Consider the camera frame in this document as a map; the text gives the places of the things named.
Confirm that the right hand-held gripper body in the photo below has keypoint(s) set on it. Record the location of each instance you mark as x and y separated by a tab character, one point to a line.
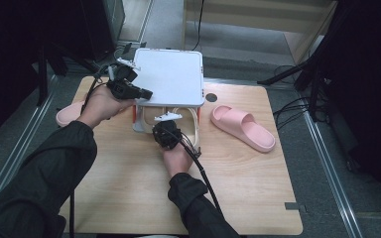
167	135

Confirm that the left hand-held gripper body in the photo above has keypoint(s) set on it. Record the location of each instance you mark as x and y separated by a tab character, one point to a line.
122	87

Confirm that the cream slipper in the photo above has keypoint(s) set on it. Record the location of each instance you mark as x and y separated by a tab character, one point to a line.
191	122

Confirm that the white shoe rack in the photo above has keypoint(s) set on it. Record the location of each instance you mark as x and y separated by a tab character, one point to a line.
168	76

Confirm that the person's right hand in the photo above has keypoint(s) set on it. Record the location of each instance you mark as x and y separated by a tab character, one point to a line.
177	162

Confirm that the person's left hand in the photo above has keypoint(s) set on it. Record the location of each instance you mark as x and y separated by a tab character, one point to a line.
99	105

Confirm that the dark round table grommet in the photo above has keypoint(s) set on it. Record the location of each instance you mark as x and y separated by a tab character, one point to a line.
211	97

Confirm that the pink slipper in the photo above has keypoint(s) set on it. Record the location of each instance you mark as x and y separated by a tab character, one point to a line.
67	114
244	127

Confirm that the black cabinet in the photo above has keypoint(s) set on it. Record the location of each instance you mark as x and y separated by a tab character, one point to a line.
102	26

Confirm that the black metal stand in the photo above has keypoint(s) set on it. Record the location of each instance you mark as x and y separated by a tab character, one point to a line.
306	79
42	82

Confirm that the wooden shelf unit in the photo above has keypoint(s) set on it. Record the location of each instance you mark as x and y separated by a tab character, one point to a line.
304	43

